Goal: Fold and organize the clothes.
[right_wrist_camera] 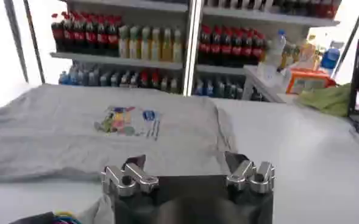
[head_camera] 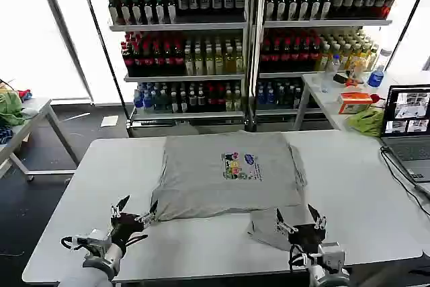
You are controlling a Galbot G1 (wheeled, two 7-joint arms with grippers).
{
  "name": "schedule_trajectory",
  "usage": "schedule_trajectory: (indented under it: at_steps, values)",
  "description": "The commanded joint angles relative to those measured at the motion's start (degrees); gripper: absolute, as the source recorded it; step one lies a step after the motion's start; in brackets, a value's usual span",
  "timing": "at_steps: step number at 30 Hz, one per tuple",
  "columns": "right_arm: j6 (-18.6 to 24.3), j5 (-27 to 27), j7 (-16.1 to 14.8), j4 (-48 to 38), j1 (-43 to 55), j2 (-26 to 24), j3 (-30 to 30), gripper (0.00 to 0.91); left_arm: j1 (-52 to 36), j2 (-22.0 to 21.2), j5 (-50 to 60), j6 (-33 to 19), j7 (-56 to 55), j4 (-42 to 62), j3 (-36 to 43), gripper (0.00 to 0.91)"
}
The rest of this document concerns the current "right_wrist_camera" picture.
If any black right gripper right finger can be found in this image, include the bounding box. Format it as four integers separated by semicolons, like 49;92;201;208
224;151;276;194

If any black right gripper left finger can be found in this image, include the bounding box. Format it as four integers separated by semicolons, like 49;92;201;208
101;154;160;197

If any grey printed T-shirt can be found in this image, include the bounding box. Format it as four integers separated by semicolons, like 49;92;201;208
0;83;238;183

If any dark multicolour garment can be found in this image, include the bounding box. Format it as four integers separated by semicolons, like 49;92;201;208
10;209;83;224

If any white side table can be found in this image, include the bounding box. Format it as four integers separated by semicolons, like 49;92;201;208
243;65;300;104

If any green cloth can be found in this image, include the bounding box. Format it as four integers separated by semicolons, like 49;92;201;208
296;83;352;118

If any orange cardboard box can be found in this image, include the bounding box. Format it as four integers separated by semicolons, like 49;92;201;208
285;68;336;95

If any clear water bottle blue cap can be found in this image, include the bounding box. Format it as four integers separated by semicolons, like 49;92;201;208
266;29;288;69

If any shelf rack with drink bottles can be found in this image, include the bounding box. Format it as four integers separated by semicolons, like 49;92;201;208
194;0;341;101
49;0;195;97

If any yellow snack package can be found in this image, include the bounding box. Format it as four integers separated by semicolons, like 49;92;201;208
299;35;318;68

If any blue label water bottle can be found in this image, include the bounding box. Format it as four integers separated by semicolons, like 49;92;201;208
321;41;344;75

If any thin dark window post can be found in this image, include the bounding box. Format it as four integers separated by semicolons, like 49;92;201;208
23;0;46;85

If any dark slanted window post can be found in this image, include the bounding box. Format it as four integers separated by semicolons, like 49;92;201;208
331;0;359;80

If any thick grey window post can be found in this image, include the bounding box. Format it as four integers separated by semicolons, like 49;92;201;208
3;0;30;83

